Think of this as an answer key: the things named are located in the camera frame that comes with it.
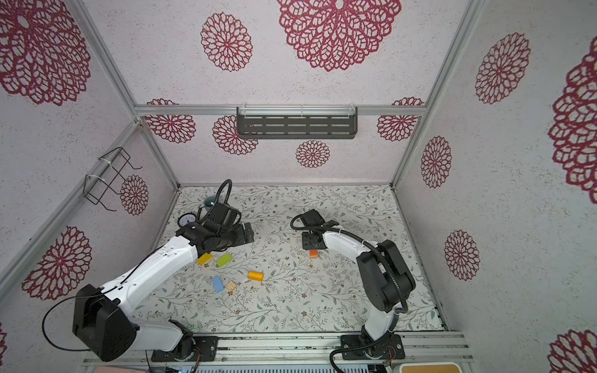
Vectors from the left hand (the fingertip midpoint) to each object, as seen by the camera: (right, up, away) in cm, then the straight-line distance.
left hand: (242, 239), depth 83 cm
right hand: (+25, -1, +11) cm, 28 cm away
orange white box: (+58, -34, -16) cm, 69 cm away
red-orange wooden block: (+26, -7, +10) cm, 29 cm away
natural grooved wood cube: (-5, -18, +3) cm, 19 cm away
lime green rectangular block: (-10, -10, +12) cm, 19 cm away
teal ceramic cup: (-21, +14, +24) cm, 35 cm away
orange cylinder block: (+3, -15, +7) cm, 17 cm away
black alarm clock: (-30, +6, +21) cm, 37 cm away
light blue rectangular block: (-11, -18, +5) cm, 21 cm away
